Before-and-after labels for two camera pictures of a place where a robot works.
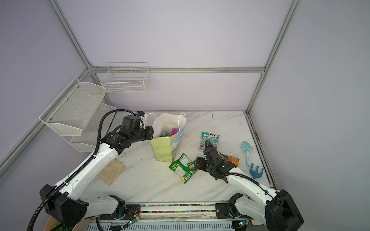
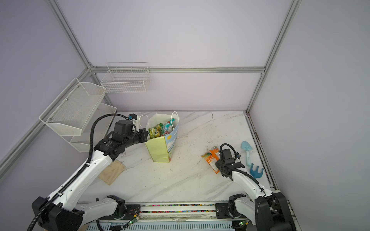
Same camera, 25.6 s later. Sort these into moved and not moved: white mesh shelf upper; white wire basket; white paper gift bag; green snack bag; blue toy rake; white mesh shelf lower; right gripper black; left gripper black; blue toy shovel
Moved: right gripper black; white paper gift bag; green snack bag
Not moved: blue toy rake; white mesh shelf upper; white mesh shelf lower; blue toy shovel; white wire basket; left gripper black
